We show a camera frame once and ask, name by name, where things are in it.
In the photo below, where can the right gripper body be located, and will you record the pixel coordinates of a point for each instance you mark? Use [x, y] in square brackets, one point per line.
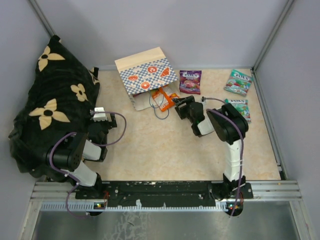
[184, 111]

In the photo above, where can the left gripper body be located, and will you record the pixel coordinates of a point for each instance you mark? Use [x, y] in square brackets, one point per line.
[107, 124]

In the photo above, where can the orange Fox's candy bag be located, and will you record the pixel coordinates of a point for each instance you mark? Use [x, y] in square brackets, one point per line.
[164, 96]

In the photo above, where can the purple candy bag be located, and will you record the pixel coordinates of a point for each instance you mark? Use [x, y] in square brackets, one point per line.
[190, 81]

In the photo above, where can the teal mint cherry candy bag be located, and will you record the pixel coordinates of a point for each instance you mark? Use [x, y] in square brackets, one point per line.
[242, 107]

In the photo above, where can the checkered paper bag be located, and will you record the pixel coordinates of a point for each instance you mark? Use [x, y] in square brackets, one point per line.
[143, 72]

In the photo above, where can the teal Fox's mint candy bag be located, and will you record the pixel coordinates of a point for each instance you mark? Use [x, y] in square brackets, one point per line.
[238, 83]

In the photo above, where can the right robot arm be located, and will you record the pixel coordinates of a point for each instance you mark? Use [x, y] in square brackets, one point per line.
[230, 127]

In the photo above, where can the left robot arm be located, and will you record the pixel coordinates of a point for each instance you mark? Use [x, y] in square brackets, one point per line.
[68, 154]

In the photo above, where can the black floral pillow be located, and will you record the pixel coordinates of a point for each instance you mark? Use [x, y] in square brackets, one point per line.
[59, 101]

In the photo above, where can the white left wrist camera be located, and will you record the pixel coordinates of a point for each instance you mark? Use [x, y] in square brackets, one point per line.
[99, 114]

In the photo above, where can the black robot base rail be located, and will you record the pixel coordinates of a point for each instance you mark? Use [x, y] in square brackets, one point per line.
[157, 193]

